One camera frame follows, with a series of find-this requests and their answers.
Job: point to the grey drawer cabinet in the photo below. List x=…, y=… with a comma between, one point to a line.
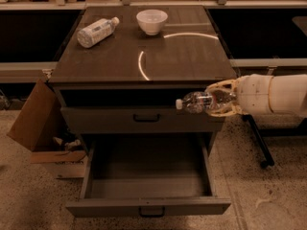
x=131, y=69

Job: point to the clear plastic water bottle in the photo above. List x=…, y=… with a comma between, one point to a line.
x=196, y=102

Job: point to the brown cardboard box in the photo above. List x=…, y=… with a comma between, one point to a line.
x=41, y=129

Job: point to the white labelled plastic bottle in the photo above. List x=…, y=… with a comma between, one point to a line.
x=97, y=31

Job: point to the black upper drawer handle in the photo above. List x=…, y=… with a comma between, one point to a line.
x=140, y=118

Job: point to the black middle drawer handle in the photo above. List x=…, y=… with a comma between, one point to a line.
x=151, y=212

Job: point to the closed grey upper drawer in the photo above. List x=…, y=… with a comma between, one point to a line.
x=98, y=120

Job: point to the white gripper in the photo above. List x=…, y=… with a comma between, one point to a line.
x=254, y=95

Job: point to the white bowl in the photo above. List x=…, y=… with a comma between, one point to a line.
x=151, y=22

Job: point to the black drawer handle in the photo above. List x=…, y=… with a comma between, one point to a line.
x=151, y=212
x=140, y=118

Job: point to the open grey middle drawer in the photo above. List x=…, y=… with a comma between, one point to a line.
x=128, y=171

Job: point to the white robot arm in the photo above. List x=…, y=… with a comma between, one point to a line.
x=288, y=95

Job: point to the black wheeled stand leg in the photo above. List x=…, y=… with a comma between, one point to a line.
x=268, y=161

